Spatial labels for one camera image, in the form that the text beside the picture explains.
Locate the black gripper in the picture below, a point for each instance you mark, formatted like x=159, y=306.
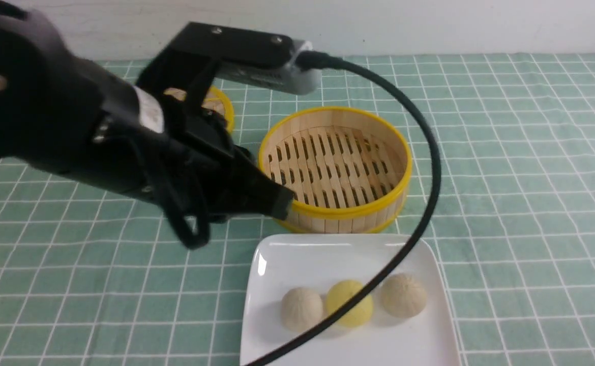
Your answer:
x=191, y=168

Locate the green checkered tablecloth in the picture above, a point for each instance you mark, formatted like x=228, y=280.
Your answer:
x=91, y=278

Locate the white steamed bun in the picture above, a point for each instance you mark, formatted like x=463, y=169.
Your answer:
x=301, y=309
x=403, y=296

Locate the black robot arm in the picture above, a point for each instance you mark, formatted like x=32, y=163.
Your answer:
x=50, y=103

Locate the yellow rimmed bamboo steamer lid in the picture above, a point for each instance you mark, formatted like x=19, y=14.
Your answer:
x=215, y=100

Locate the yellow rimmed bamboo steamer basket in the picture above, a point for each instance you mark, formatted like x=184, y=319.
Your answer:
x=349, y=169

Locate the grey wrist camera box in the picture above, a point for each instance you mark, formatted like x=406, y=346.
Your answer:
x=202, y=52

